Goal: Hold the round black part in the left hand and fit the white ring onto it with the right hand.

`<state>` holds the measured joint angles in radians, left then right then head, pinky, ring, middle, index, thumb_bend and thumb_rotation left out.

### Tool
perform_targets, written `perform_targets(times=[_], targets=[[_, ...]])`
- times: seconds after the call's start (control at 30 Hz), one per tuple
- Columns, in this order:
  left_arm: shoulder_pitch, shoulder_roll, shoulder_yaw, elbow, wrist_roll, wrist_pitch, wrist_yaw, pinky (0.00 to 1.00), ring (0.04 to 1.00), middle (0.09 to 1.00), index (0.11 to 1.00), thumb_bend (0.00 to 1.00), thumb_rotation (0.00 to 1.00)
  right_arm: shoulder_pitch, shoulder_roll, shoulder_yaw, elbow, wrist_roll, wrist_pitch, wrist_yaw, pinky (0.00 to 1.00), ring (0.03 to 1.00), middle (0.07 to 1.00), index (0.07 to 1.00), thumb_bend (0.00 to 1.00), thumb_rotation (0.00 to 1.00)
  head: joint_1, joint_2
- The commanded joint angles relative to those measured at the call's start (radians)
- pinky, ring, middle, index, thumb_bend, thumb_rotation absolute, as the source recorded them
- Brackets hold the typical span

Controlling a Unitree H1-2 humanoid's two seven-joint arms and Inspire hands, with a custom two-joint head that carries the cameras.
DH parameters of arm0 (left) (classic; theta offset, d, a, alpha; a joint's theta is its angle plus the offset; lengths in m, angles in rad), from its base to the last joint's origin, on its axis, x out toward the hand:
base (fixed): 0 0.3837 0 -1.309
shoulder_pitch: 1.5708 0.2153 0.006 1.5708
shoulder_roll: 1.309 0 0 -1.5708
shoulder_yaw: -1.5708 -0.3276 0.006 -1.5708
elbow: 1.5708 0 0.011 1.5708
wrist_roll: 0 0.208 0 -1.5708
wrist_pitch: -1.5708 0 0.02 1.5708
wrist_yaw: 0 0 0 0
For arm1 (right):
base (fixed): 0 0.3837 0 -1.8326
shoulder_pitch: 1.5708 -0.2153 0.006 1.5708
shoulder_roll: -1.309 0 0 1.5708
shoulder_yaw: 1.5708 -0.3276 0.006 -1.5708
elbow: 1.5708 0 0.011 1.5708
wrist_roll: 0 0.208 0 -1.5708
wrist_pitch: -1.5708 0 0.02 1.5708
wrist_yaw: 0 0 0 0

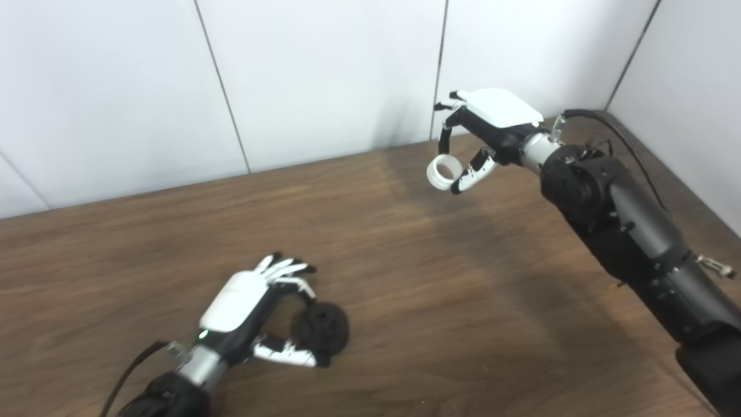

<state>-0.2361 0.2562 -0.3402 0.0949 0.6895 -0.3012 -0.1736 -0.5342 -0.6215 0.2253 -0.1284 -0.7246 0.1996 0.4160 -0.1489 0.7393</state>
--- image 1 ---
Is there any white ring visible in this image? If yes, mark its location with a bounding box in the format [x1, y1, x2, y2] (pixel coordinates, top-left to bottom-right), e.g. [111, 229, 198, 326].
[427, 155, 464, 191]

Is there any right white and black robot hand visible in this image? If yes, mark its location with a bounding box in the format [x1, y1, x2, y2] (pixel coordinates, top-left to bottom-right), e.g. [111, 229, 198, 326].
[434, 89, 548, 195]

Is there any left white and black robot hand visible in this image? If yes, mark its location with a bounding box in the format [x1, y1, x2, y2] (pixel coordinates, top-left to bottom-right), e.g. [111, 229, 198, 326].
[194, 253, 331, 369]

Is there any round black part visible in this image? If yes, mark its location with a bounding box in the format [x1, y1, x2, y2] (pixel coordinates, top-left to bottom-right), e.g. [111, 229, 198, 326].
[297, 302, 350, 357]

